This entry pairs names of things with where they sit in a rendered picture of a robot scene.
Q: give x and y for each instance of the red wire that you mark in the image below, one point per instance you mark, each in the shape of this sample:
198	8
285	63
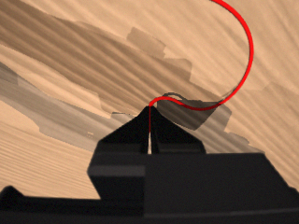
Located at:
237	15

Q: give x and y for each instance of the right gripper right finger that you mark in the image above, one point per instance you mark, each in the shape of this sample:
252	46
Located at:
170	138

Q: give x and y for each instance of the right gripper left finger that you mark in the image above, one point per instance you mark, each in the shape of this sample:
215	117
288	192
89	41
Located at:
130	137

